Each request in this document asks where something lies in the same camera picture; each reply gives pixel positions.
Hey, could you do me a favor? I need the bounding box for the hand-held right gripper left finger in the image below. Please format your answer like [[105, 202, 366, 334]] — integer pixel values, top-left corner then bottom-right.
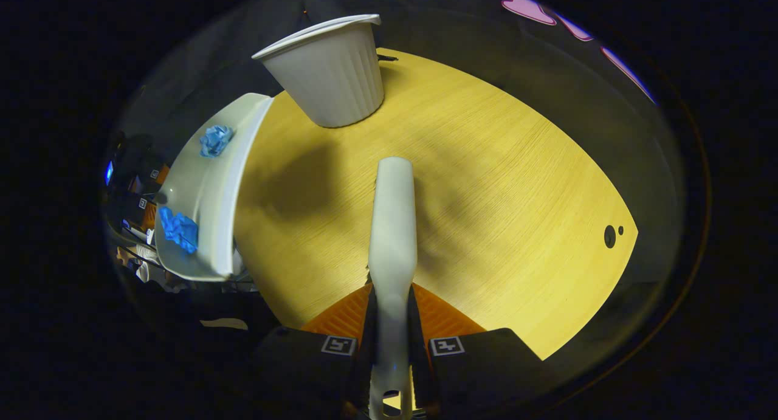
[[252, 282, 379, 418]]

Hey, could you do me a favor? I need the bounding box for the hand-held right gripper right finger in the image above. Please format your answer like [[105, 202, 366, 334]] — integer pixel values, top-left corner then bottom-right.
[[408, 282, 560, 415]]

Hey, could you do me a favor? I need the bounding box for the dark blue wrapper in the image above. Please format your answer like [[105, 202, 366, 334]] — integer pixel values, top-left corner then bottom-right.
[[158, 205, 200, 255]]

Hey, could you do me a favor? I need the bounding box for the white plastic dustpan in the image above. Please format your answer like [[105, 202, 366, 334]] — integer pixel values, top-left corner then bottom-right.
[[153, 92, 275, 283]]

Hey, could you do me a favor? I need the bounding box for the light blue paper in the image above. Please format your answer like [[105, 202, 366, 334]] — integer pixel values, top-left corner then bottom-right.
[[199, 125, 235, 159]]

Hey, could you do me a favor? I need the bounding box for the small white broom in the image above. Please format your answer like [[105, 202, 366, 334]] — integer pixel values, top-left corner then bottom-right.
[[367, 157, 419, 420]]

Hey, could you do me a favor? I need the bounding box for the grey ribbed garbage bin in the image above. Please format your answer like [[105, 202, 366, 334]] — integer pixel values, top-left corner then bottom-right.
[[252, 14, 386, 129]]

